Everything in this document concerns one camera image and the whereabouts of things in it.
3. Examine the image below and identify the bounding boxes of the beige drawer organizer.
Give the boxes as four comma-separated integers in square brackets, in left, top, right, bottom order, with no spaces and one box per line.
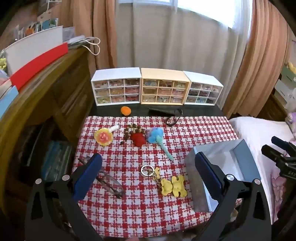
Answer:
[140,68,190,105]

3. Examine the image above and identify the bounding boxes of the orange curtain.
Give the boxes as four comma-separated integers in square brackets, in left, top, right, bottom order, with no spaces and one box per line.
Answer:
[222,1,292,118]
[52,0,117,74]

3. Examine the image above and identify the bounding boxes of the white drawer organizer right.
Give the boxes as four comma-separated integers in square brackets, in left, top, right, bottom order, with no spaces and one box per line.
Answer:
[183,71,223,106]

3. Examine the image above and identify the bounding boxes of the blue books stack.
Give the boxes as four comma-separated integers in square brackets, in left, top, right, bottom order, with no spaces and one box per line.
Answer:
[41,141,73,181]

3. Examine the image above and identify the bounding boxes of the eyeglasses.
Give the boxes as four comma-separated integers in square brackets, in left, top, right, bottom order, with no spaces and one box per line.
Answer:
[78,156,127,199]

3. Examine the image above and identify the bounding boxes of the orange curtain right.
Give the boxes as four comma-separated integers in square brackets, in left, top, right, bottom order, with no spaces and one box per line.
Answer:
[222,1,292,118]

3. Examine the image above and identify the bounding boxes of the white drawer organizer left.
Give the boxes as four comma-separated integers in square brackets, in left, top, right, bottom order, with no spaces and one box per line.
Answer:
[91,67,142,106]

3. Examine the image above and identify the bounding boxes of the grey blue storage box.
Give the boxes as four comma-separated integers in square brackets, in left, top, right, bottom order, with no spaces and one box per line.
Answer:
[185,139,261,212]

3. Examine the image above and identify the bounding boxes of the red white checkered cloth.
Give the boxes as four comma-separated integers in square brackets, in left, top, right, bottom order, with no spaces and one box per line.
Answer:
[74,116,237,237]

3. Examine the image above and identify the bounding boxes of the wooden desk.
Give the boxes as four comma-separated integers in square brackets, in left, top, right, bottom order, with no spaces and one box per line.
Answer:
[1,48,94,216]

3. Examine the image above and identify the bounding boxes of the brown bead bracelet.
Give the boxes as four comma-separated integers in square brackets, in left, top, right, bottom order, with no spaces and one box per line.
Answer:
[120,123,147,145]

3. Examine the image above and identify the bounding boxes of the white bed cover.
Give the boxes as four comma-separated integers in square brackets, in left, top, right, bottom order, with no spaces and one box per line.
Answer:
[229,116,295,223]

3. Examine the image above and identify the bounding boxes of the yellow bear keychain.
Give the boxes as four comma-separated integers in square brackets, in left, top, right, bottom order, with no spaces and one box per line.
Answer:
[140,165,188,197]

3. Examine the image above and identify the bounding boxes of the red white folder box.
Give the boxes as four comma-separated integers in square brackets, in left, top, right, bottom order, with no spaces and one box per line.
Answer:
[4,26,68,90]

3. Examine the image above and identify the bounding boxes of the blue pipe cleaner flower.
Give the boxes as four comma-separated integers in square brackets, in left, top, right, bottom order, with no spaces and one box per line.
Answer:
[147,127,174,161]

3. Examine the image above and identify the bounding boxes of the white sheer curtain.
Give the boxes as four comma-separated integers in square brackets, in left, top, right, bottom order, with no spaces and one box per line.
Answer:
[115,1,252,107]

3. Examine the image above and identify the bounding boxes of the orange fuzzy scrunchie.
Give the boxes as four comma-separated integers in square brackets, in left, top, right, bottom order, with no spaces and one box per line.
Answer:
[120,106,132,116]

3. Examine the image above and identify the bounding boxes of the orange curtain left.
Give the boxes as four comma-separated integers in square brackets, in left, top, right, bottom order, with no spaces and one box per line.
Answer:
[52,0,117,74]

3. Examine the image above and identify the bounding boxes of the white drawer organizer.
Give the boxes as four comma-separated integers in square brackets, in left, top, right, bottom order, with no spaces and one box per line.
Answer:
[91,67,142,106]
[183,71,223,106]

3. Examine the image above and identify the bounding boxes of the yellow orange flower mirror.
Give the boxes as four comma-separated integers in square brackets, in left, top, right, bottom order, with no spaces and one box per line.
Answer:
[94,125,119,146]

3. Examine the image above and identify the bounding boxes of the black glasses case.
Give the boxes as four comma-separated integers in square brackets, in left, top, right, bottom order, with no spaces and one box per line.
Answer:
[148,108,183,127]

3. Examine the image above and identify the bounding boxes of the red fuzzy scrunchie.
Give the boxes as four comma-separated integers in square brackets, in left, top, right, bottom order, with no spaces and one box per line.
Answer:
[130,133,147,148]

